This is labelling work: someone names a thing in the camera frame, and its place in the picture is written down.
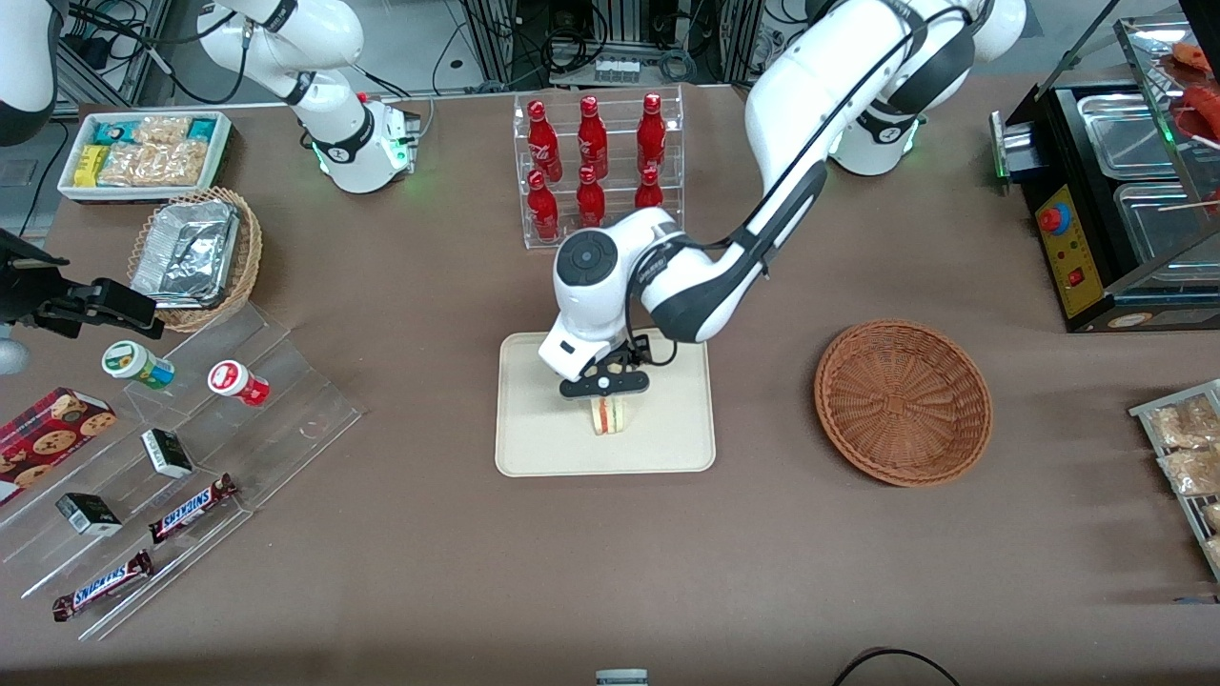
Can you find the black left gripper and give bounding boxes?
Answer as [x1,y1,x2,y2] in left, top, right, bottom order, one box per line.
[558,347,655,430]

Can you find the aluminium foil container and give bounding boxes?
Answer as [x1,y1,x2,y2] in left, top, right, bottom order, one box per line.
[130,199,242,312]

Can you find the clear acrylic bottle rack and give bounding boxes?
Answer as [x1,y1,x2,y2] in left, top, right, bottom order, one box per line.
[512,85,686,252]

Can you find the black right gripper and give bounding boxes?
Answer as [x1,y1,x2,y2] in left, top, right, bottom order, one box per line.
[0,228,166,341]

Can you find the stainless steel pan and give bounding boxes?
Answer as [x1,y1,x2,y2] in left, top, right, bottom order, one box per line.
[1076,92,1185,182]
[1112,181,1220,279]

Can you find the red sausages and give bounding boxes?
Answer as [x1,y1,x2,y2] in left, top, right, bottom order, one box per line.
[1168,40,1220,136]

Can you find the clear bag of nuts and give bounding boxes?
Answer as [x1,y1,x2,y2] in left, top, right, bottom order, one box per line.
[152,139,210,188]
[98,142,159,188]
[132,115,193,147]

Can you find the tray of wrapped snacks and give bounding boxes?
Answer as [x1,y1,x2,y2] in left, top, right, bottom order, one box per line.
[1128,378,1220,583]

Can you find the cream rectangular tray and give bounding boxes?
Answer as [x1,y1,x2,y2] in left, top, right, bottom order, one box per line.
[494,329,718,477]

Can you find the round brown wicker basket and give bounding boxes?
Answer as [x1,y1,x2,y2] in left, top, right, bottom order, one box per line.
[813,318,994,489]

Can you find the green lidded cup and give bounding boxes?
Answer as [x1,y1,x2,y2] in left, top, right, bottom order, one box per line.
[101,339,177,392]

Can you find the black food warmer cabinet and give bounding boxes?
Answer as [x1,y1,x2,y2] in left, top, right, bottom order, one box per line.
[989,13,1220,334]

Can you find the white rectangular snack bin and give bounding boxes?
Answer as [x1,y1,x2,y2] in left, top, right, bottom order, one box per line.
[56,110,234,204]

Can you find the triangular sandwich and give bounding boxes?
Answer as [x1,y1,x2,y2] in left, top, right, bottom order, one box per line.
[590,396,631,437]

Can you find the clear acrylic stepped stand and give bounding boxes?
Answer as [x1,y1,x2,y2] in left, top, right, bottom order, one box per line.
[0,299,364,642]

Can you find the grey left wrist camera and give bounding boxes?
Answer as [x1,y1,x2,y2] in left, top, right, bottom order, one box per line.
[537,326,603,384]

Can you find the snickers chocolate bar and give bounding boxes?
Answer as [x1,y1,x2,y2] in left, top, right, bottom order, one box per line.
[51,549,154,623]
[147,473,240,546]

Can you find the oval wicker basket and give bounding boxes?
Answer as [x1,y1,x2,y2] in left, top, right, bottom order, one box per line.
[126,186,264,334]

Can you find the black cable loop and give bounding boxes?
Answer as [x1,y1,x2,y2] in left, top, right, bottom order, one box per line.
[830,647,963,686]

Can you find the red cookie box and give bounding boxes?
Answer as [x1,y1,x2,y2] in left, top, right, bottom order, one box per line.
[0,386,118,507]

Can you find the red lidded cup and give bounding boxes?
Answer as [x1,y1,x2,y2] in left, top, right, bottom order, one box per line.
[207,359,272,409]

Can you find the small black carton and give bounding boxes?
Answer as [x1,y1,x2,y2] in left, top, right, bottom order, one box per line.
[140,428,195,480]
[54,492,124,537]

